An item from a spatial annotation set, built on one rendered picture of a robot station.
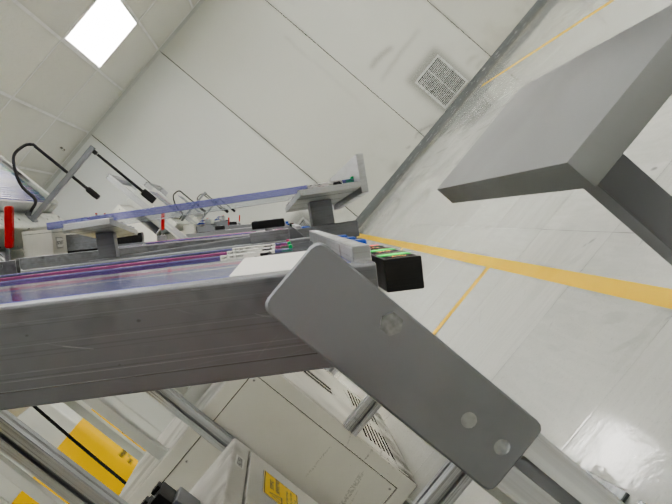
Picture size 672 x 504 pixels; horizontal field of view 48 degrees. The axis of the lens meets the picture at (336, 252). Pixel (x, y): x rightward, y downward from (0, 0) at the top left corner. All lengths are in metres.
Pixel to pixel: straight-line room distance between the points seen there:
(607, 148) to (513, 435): 0.42
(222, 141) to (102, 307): 8.16
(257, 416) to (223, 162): 6.76
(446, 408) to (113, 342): 0.20
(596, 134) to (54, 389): 0.56
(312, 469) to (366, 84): 7.05
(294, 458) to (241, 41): 7.14
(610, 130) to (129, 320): 0.52
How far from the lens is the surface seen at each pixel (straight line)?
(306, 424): 1.98
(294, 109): 8.64
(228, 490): 1.00
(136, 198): 5.51
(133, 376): 0.47
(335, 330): 0.42
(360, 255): 0.48
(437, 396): 0.43
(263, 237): 1.14
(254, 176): 8.56
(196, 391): 2.32
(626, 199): 1.11
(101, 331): 0.47
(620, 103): 0.81
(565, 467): 0.47
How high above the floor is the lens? 0.78
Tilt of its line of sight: 5 degrees down
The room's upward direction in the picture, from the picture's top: 50 degrees counter-clockwise
